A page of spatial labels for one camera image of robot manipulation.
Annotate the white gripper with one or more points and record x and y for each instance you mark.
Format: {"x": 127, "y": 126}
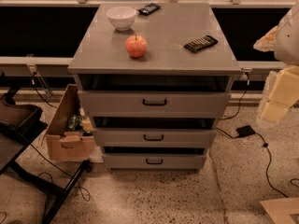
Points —
{"x": 287, "y": 42}

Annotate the grey top drawer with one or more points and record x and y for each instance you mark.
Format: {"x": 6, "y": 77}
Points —
{"x": 154, "y": 104}

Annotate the grey drawer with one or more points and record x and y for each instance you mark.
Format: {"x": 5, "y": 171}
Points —
{"x": 154, "y": 161}
{"x": 126, "y": 137}
{"x": 154, "y": 104}

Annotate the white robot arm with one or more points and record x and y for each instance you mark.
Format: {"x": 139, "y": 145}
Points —
{"x": 283, "y": 40}

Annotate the grey drawer cabinet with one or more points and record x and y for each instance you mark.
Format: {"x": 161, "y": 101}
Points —
{"x": 102, "y": 63}

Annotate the grey bottom drawer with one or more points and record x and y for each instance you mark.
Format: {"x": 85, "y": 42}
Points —
{"x": 154, "y": 161}

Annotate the grey middle drawer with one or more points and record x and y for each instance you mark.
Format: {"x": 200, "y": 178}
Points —
{"x": 126, "y": 137}

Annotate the black power adapter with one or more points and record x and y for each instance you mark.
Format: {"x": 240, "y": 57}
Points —
{"x": 245, "y": 131}

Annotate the cardboard sheet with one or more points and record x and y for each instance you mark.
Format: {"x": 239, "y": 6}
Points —
{"x": 282, "y": 211}

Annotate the red apple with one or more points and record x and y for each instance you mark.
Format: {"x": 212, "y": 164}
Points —
{"x": 136, "y": 46}

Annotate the black snack packet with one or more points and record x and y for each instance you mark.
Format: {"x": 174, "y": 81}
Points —
{"x": 148, "y": 9}

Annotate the white ceramic bowl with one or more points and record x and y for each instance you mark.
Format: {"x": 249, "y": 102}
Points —
{"x": 121, "y": 18}

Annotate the yellow bottle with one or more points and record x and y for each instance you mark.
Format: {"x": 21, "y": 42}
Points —
{"x": 86, "y": 124}

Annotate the green can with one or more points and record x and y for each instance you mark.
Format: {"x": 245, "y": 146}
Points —
{"x": 74, "y": 123}

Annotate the brown cardboard box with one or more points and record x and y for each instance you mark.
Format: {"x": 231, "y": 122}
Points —
{"x": 62, "y": 144}

